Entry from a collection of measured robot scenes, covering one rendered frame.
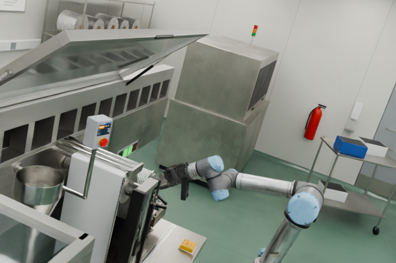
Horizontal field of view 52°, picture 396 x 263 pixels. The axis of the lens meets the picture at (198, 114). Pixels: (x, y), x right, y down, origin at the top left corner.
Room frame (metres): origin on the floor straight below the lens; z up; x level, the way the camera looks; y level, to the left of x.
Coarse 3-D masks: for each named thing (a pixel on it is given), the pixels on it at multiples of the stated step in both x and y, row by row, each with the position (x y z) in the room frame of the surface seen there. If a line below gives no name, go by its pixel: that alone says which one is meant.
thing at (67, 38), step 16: (64, 32) 0.91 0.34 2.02; (80, 32) 0.96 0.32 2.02; (96, 32) 1.02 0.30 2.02; (112, 32) 1.10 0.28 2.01; (128, 32) 1.19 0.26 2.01; (144, 32) 1.29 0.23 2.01; (160, 32) 1.41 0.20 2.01; (176, 32) 1.56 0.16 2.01; (192, 32) 1.73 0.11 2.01; (208, 32) 1.95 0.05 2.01; (48, 48) 0.92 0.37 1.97; (64, 48) 0.94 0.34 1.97; (176, 48) 1.97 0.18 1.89; (16, 64) 0.94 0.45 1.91; (32, 64) 0.93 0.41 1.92; (144, 64) 2.01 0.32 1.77; (0, 80) 0.93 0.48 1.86; (112, 80) 1.96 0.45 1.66; (32, 96) 1.41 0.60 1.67
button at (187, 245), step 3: (186, 240) 1.91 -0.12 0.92; (183, 243) 1.88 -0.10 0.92; (186, 243) 1.88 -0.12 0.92; (189, 243) 1.89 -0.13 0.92; (192, 243) 1.90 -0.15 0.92; (195, 243) 1.90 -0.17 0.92; (180, 246) 1.86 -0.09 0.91; (183, 246) 1.85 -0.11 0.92; (186, 246) 1.85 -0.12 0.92; (189, 246) 1.86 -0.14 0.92; (192, 246) 1.87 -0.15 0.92; (195, 246) 1.89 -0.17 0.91; (183, 249) 1.85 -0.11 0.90; (186, 249) 1.85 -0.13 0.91; (189, 249) 1.84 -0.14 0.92; (192, 249) 1.84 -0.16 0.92
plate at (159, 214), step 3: (162, 204) 2.02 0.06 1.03; (162, 210) 1.96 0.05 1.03; (165, 210) 2.01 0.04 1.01; (156, 213) 1.91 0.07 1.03; (159, 213) 1.92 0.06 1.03; (162, 213) 1.97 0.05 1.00; (156, 216) 1.88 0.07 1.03; (159, 216) 1.93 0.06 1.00; (162, 216) 1.99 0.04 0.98; (153, 219) 1.88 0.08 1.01; (156, 219) 1.90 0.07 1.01; (159, 219) 1.95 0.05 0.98; (153, 222) 1.87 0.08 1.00; (156, 222) 1.91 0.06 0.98; (150, 225) 1.88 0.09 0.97; (153, 225) 1.87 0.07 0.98
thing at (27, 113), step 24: (168, 72) 2.63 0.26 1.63; (48, 96) 1.49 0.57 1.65; (72, 96) 1.61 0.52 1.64; (96, 96) 1.79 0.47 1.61; (120, 96) 2.12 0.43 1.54; (144, 96) 2.41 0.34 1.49; (0, 120) 1.23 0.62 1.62; (24, 120) 1.34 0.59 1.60; (48, 120) 1.52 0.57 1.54; (72, 120) 1.67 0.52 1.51; (0, 144) 1.24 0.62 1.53; (24, 144) 1.37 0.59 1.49; (48, 144) 1.50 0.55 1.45
